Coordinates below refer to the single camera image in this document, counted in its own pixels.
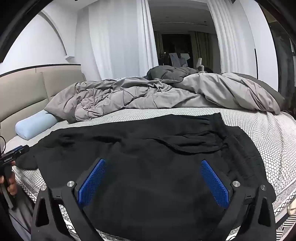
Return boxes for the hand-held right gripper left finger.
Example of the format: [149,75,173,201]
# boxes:
[31,158,107,241]

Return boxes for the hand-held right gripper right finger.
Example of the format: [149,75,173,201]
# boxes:
[201,159,277,241]

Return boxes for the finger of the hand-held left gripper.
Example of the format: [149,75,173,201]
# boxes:
[10,145,30,156]

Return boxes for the black pants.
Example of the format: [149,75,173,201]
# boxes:
[15,113,277,241]

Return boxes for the person's left hand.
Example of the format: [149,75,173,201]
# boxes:
[0,160,18,196]

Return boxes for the light blue pillow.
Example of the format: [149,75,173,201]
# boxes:
[15,110,59,141]

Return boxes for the beige padded headboard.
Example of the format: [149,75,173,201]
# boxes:
[0,64,86,144]

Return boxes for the bed with white honeycomb sheet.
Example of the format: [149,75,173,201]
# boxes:
[5,107,296,241]

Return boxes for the light grey duvet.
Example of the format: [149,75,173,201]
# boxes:
[44,72,281,124]

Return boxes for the dark grey blanket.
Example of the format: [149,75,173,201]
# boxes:
[146,65,199,82]

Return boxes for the dark glass door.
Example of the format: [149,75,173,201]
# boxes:
[261,5,296,112]

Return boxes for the white curtain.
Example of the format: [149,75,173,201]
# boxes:
[207,0,257,75]
[88,0,159,81]

